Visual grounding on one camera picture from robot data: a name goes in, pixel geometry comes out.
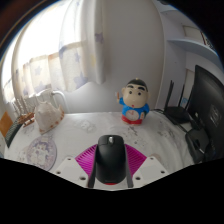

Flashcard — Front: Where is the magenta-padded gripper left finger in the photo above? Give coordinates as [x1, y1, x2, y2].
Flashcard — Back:
[52, 143, 99, 189]

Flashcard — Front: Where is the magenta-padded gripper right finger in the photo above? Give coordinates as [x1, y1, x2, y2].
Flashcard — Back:
[124, 143, 168, 189]

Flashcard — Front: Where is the black computer mouse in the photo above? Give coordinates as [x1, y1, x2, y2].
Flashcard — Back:
[94, 134, 128, 186]

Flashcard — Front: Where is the round purple printed mouse pad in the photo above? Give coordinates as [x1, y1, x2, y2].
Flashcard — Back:
[26, 133, 58, 172]

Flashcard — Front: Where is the white printed tablecloth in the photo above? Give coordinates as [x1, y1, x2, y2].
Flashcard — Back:
[3, 110, 201, 191]

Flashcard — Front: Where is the cartoon boy figurine clock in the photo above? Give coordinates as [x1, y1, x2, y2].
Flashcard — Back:
[115, 78, 151, 126]

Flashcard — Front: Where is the cloth-covered white kettle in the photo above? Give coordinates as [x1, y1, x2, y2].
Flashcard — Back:
[34, 89, 69, 135]

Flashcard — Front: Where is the black router with antennas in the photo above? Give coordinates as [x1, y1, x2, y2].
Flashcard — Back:
[163, 79, 196, 125]

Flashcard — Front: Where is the wooden ship model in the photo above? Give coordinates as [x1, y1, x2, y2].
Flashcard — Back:
[12, 96, 36, 128]

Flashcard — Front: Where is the black keyboard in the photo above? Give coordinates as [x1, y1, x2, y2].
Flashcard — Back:
[3, 117, 25, 149]

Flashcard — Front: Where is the black computer monitor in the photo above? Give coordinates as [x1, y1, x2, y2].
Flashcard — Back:
[188, 64, 224, 158]

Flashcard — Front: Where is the white star-print curtain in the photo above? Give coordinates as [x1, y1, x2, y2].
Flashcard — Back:
[1, 0, 108, 111]

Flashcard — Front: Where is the white wall shelf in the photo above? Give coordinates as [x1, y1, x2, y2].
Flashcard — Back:
[159, 0, 224, 64]

